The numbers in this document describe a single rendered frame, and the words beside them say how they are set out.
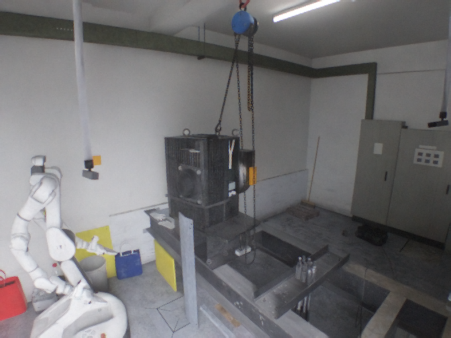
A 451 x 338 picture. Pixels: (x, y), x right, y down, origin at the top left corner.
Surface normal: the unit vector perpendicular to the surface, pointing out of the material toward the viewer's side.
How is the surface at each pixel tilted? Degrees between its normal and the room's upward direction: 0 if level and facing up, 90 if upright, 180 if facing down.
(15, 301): 90
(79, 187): 90
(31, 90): 90
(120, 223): 90
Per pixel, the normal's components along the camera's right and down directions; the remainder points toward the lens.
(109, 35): 0.62, 0.18
